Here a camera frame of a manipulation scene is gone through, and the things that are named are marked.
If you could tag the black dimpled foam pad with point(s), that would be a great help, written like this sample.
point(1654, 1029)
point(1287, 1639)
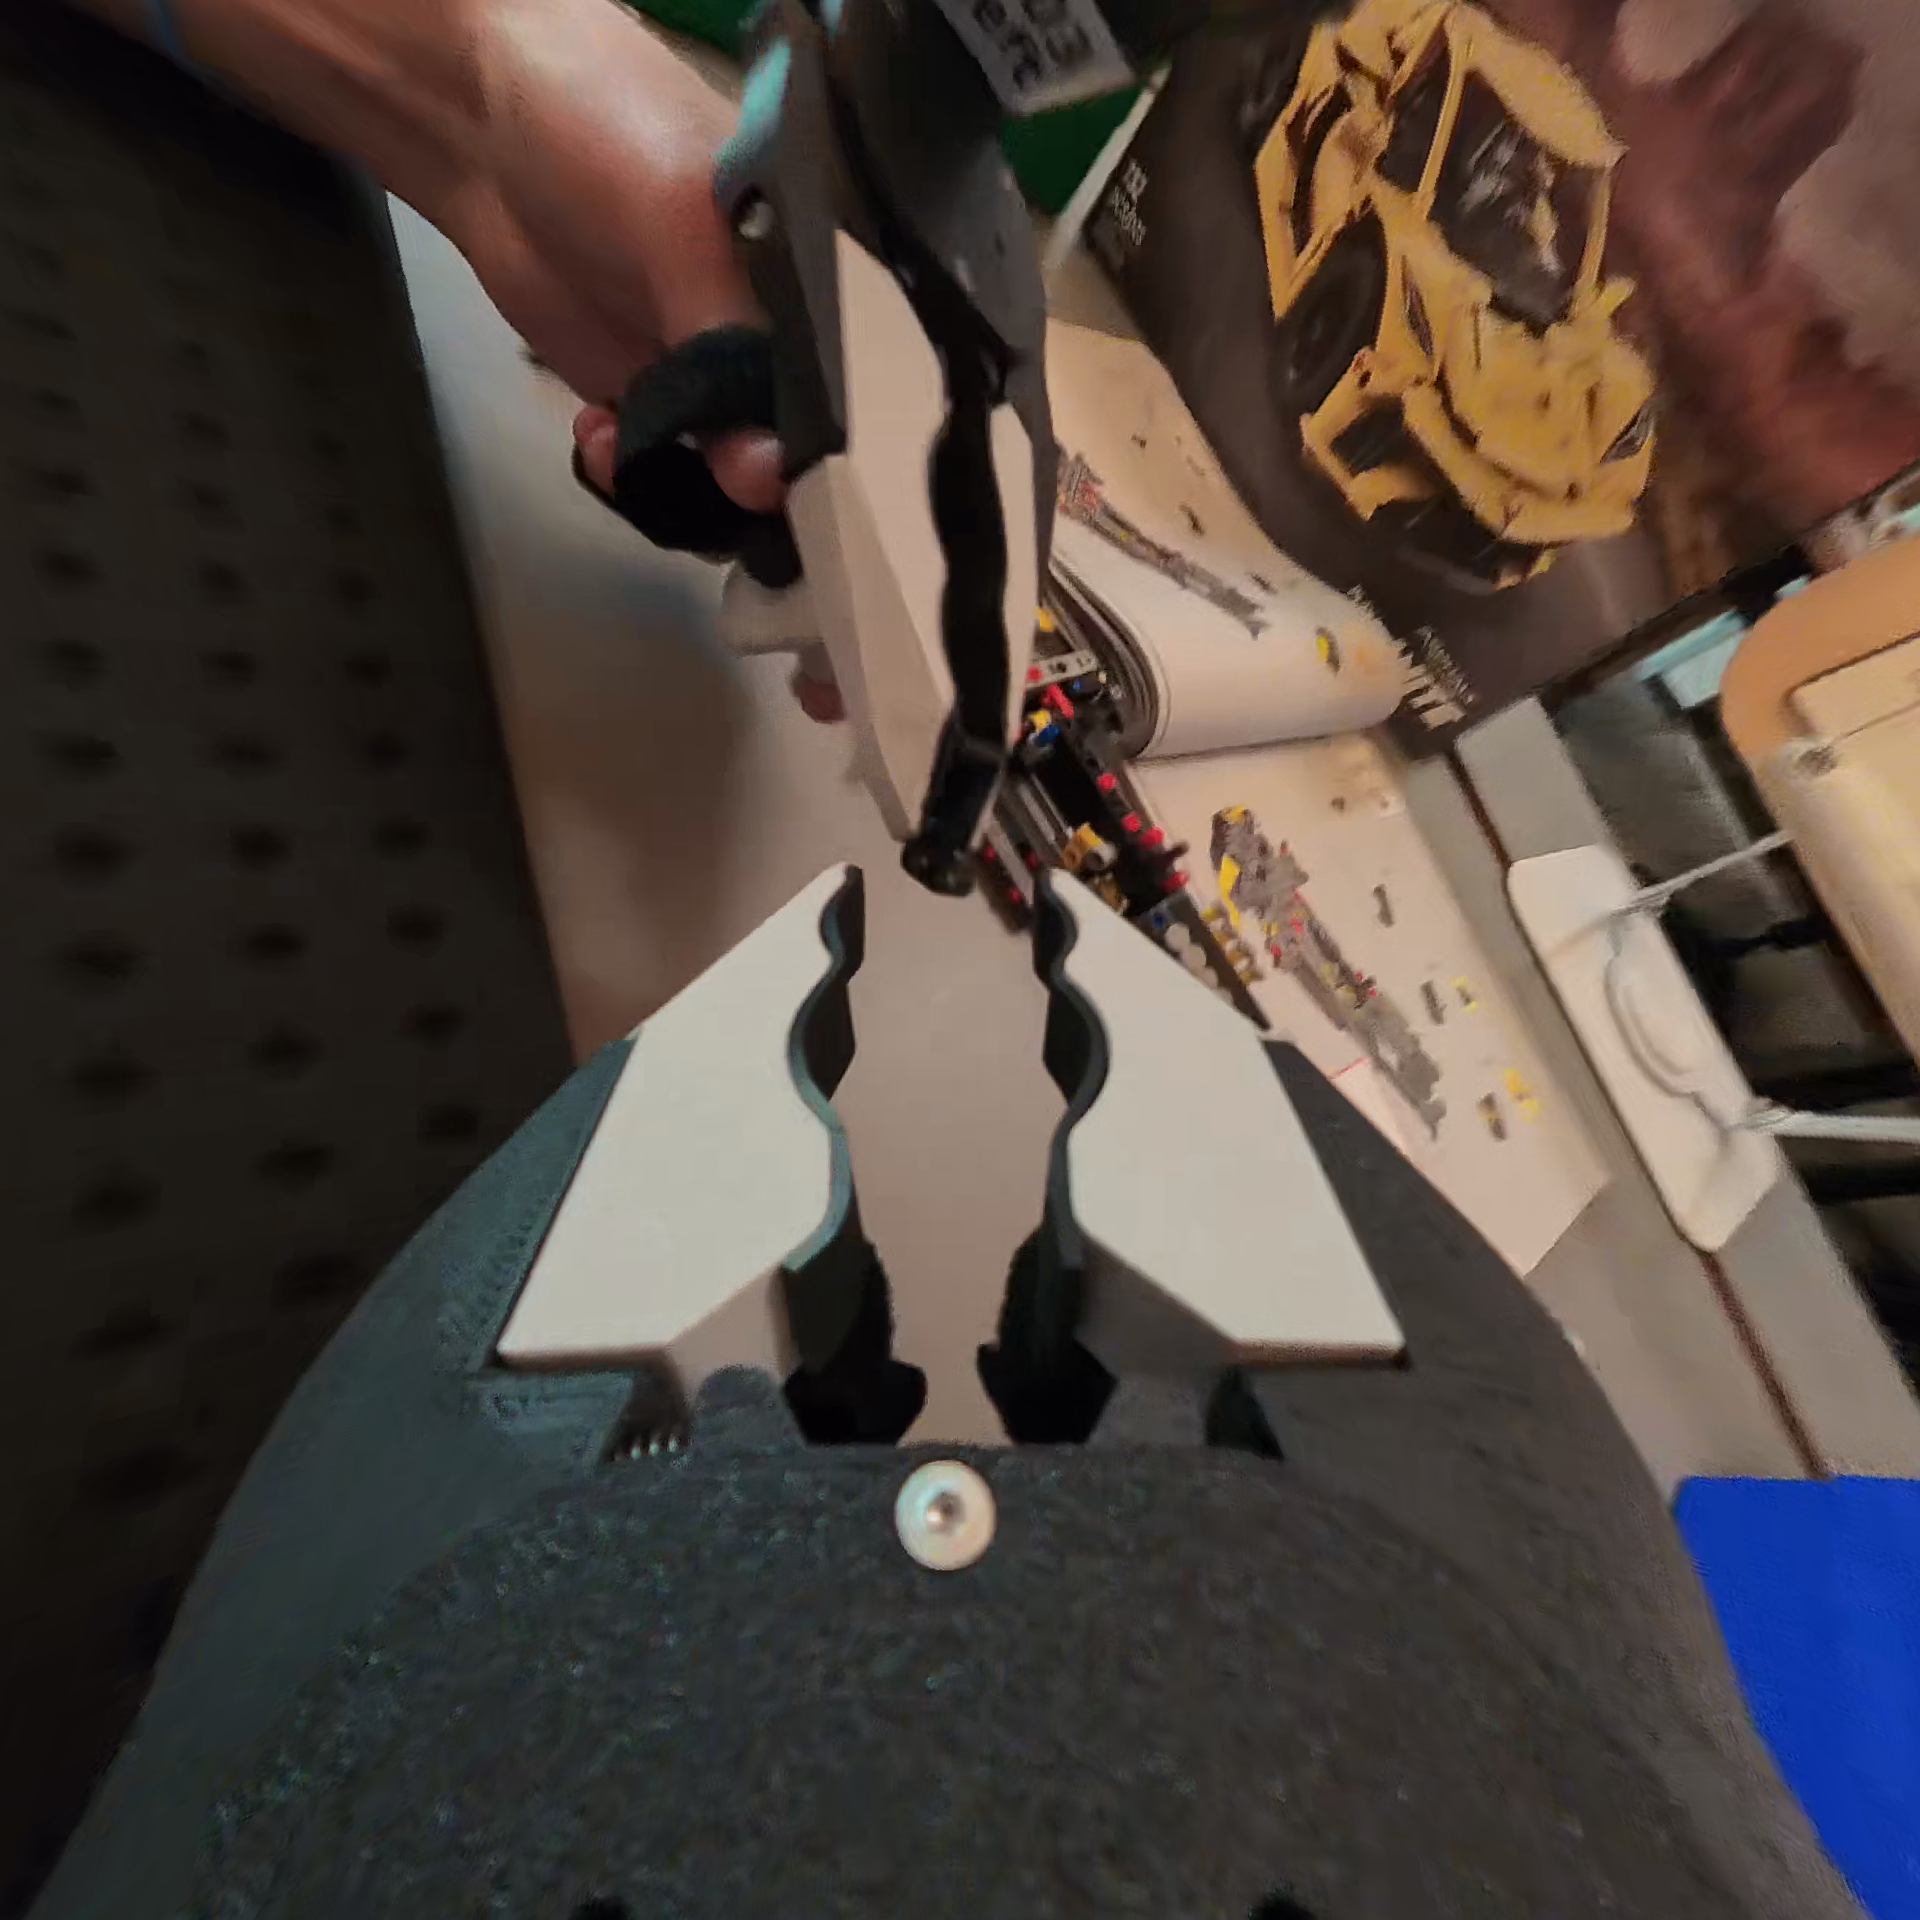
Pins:
point(226, 751)

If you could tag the lego car chassis assembly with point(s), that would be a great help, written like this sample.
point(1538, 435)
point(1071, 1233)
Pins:
point(1110, 839)

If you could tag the lego set box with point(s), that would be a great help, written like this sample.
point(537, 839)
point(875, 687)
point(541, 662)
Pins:
point(1501, 301)

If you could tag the person's left hand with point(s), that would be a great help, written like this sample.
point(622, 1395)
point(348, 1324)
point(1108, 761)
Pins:
point(617, 195)

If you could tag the lego instruction booklet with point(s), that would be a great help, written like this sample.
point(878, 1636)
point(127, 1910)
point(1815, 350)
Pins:
point(1349, 901)

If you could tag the black lego connector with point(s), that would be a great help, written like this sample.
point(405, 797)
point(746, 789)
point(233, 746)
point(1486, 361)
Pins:
point(946, 855)

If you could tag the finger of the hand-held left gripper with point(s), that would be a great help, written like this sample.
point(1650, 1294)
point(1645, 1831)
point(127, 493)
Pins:
point(1027, 571)
point(878, 601)

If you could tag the blue wristband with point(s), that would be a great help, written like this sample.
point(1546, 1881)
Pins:
point(166, 28)

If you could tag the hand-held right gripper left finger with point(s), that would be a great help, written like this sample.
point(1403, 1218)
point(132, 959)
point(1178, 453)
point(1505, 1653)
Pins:
point(691, 1201)

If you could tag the green plastic bin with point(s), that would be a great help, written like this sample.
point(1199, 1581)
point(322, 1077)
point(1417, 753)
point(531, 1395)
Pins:
point(1051, 159)

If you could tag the blue plastic bin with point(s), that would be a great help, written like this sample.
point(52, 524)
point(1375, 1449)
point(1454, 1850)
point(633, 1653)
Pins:
point(1815, 1681)

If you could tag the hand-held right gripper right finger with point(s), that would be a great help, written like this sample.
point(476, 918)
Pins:
point(1230, 1201)

